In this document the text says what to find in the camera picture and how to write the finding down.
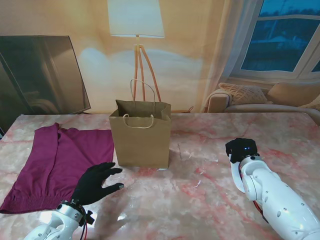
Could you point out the dark grey leaning panel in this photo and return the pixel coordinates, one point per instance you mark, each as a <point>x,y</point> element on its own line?
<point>37,75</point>

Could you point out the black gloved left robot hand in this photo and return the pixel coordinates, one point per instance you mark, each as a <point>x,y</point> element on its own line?
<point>91,185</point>

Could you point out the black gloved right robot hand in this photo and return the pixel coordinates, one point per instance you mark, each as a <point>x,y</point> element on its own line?
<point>242,148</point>

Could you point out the magenta shorts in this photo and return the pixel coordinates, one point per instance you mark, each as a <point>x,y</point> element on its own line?
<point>50,162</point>

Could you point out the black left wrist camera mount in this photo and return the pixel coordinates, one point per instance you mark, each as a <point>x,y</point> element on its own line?
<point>90,217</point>

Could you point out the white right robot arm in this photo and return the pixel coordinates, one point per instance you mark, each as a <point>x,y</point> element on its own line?
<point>277,200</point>

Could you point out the printed room scene backdrop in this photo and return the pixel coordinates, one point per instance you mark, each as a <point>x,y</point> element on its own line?
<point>187,50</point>

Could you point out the thin clear stick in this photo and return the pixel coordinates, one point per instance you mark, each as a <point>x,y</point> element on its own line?
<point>179,149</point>

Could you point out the kraft paper bag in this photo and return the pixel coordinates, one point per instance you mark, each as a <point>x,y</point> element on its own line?
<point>142,145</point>

